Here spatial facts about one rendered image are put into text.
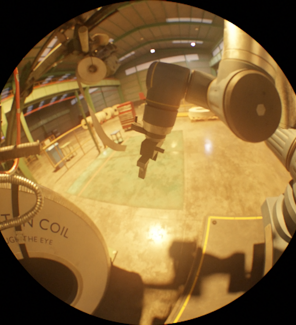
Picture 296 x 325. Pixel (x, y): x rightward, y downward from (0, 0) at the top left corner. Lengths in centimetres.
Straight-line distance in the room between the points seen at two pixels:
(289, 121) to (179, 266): 126
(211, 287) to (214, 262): 18
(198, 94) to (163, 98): 9
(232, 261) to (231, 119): 88
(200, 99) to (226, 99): 17
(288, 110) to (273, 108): 39
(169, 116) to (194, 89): 11
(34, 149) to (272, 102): 47
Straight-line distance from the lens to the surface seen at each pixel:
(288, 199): 53
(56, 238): 64
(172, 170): 194
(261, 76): 18
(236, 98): 16
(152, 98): 33
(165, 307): 127
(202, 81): 32
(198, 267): 87
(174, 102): 33
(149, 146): 35
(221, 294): 93
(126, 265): 132
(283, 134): 59
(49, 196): 57
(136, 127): 39
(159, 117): 33
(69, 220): 65
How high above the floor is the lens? 121
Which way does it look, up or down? 32 degrees down
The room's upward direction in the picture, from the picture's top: 17 degrees counter-clockwise
